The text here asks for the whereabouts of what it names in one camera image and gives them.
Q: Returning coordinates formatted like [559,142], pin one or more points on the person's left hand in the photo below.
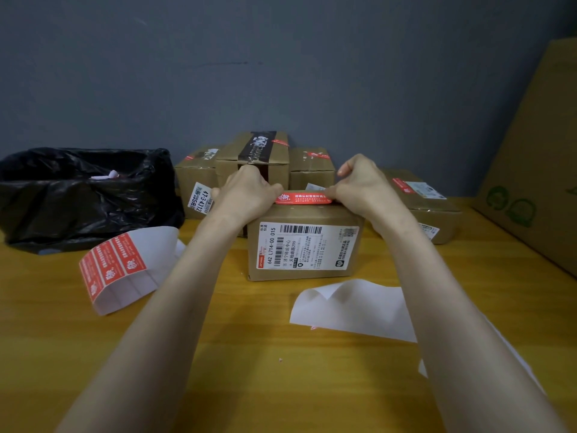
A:
[245,193]

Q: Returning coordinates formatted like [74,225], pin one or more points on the person's right hand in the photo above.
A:
[369,193]

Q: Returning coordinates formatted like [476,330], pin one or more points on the box with black tape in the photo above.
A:
[225,161]

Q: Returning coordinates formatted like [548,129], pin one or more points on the white printed price label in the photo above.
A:
[314,187]
[201,198]

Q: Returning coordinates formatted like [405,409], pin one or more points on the white barcode label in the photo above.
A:
[426,190]

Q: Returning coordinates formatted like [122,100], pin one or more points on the small brown cardboard box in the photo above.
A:
[311,173]
[194,171]
[306,214]

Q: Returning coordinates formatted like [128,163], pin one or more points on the white end label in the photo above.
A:
[429,231]

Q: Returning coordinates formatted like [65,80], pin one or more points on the long brown cardboard box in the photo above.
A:
[442,216]

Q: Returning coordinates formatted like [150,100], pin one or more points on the white shipping label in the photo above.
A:
[311,248]

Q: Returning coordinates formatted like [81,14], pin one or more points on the red sticker label strip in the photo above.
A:
[148,252]

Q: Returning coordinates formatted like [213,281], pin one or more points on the white backing paper strip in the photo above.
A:
[360,311]

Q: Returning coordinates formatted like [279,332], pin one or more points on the person's right forearm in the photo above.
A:
[469,342]

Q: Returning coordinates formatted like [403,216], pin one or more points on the person's left forearm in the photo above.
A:
[148,342]

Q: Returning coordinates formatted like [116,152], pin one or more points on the black plastic trash bag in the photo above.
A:
[81,211]

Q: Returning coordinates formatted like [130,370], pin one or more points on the large green printed carton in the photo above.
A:
[536,144]

